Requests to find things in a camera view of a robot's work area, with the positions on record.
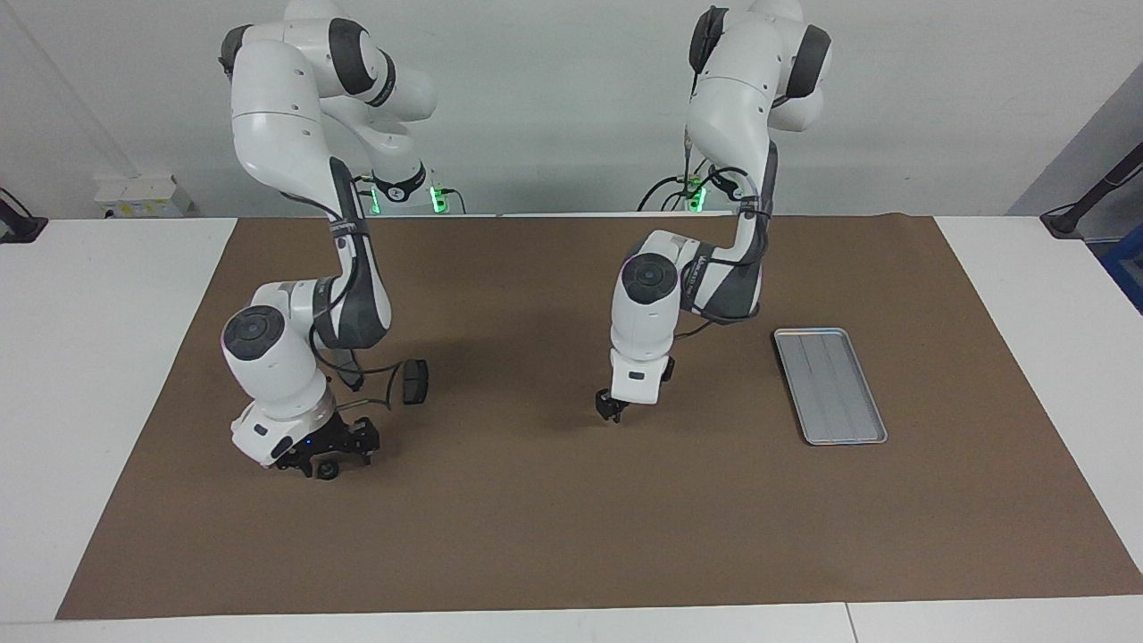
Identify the black left base cable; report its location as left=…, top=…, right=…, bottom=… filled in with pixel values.
left=638, top=163, right=715, bottom=213

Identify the brown table mat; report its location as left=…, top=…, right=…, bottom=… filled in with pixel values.
left=55, top=214, right=1143, bottom=621

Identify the white box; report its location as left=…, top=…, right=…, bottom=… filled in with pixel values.
left=94, top=174, right=193, bottom=219

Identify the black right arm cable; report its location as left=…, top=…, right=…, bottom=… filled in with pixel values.
left=308, top=304, right=399, bottom=413

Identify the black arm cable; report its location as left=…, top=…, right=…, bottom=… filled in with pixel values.
left=683, top=125, right=780, bottom=342
left=308, top=304, right=399, bottom=413

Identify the blue crate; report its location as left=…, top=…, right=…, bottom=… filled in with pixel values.
left=1100, top=234, right=1143, bottom=313

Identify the silver metal tray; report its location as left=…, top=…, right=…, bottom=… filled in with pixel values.
left=773, top=328, right=889, bottom=446

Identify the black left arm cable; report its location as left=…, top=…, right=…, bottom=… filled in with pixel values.
left=683, top=125, right=780, bottom=342

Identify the black table clamp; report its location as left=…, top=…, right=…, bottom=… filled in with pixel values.
left=0, top=188, right=48, bottom=244

